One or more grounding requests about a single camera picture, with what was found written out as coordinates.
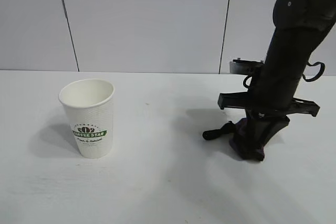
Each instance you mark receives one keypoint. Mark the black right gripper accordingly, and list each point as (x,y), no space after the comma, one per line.
(273,95)

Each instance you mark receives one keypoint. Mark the purple and black cloth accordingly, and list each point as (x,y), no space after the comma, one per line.
(212,134)

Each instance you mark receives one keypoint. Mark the white paper coffee cup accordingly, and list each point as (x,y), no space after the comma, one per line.
(92,119)

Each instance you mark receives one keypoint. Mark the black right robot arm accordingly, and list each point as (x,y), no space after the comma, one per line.
(291,37)

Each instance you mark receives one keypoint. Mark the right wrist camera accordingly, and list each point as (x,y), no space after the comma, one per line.
(240,68)

